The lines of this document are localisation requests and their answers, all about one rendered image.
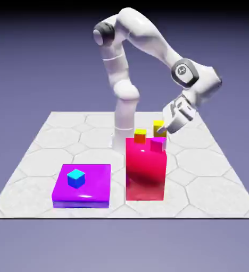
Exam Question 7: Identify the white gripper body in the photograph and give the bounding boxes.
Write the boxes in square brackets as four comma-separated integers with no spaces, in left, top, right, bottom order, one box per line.
[162,103,196,134]

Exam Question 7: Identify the small yellow cube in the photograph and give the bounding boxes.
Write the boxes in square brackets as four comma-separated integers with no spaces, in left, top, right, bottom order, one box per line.
[153,120,168,138]

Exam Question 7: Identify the small pink cube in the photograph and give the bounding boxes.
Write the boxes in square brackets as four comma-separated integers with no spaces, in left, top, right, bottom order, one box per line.
[150,137,167,153]

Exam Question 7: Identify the small orange cube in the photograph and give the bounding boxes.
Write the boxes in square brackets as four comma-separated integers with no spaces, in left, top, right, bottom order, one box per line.
[134,129,147,145]

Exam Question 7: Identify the small cyan cube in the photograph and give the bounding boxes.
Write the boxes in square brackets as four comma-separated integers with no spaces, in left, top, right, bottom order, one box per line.
[67,168,86,189]

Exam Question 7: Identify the large red box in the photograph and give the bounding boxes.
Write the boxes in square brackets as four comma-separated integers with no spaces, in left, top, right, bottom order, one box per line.
[125,137,167,201]

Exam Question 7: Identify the large magenta box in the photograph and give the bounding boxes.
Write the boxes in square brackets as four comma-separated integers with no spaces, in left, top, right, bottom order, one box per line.
[52,164,112,209]

